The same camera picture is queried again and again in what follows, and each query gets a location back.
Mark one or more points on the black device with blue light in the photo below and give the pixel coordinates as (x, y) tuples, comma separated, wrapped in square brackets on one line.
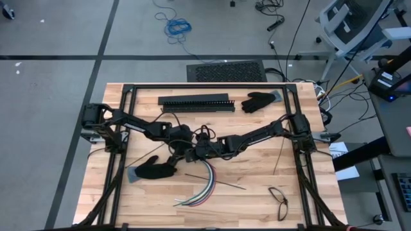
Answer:
[(382, 83)]

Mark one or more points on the black flat duct cover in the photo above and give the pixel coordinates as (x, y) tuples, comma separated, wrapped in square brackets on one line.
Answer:
[(192, 97)]

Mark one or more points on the grey office chair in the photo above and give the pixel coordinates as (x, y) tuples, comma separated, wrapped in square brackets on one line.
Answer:
[(353, 19)]

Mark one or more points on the black glove with grey cuff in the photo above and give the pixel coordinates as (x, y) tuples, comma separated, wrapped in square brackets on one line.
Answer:
[(257, 102), (154, 171)]

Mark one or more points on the small black floor item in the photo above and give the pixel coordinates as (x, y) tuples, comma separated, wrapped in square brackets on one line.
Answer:
[(232, 3)]

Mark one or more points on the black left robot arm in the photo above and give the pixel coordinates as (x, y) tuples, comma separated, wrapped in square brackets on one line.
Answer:
[(135, 125)]

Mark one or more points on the pink item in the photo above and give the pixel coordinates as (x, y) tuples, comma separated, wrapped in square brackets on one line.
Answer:
[(408, 131)]

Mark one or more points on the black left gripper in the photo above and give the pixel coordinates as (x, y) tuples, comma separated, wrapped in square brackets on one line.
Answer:
[(183, 141)]

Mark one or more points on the black round knob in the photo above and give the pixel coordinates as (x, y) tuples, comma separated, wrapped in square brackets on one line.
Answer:
[(378, 219)]

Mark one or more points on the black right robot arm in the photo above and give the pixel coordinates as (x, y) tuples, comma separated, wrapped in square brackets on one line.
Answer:
[(257, 136)]

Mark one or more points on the black keyboard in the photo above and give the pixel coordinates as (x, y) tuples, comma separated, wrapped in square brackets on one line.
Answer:
[(404, 192)]

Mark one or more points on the black zip tie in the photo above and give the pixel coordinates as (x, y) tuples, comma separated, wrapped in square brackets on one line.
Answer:
[(224, 184), (144, 156)]

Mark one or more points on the brown zip tie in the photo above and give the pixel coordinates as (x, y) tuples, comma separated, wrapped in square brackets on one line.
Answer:
[(278, 157)]

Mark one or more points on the black stand pole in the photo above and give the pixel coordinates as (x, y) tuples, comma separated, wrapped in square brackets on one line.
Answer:
[(398, 57)]

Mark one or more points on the black eyeglasses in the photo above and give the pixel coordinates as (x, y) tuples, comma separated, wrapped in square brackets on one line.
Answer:
[(284, 201)]

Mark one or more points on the white paper sheet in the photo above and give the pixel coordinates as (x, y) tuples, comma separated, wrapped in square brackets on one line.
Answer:
[(348, 173)]

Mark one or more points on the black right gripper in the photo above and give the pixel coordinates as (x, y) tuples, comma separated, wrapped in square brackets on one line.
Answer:
[(207, 149)]

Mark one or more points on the black power strip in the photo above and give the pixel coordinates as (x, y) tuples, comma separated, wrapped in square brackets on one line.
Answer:
[(275, 24)]

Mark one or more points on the black caster wheel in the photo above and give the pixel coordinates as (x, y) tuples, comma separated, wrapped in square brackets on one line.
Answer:
[(7, 13)]

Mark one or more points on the grey side desk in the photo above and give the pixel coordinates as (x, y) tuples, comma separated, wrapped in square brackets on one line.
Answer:
[(398, 128)]

